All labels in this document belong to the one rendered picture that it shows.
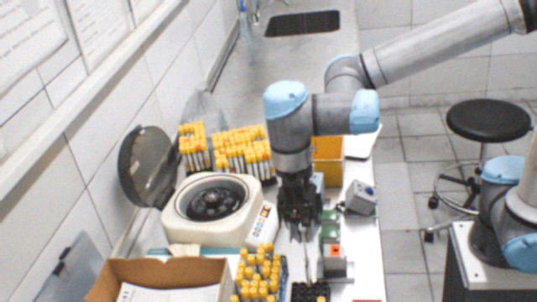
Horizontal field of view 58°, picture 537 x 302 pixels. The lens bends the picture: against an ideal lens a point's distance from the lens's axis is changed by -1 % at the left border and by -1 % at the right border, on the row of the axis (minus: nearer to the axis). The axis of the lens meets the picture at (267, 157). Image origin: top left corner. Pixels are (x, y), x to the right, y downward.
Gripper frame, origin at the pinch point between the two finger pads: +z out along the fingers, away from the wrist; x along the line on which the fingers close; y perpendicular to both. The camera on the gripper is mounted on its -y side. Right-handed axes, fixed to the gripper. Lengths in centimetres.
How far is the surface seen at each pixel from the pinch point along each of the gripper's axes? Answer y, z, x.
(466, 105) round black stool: -125, 40, 64
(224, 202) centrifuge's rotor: -21.5, 7.5, -22.5
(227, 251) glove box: -6.6, 10.6, -19.6
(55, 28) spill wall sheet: -21, -43, -50
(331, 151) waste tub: -52, 13, 5
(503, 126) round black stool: -105, 40, 74
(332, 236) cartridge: -10.9, 10.9, 5.5
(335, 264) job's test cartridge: -3.4, 12.5, 5.9
